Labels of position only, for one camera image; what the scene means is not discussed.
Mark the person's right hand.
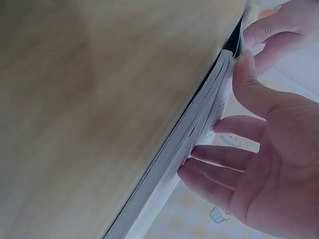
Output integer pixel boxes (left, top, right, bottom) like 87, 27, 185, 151
177, 52, 319, 239

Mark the person's left hand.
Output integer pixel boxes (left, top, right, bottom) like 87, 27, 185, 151
243, 0, 319, 76

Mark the white paperback book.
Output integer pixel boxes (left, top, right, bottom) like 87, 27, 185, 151
103, 0, 253, 239

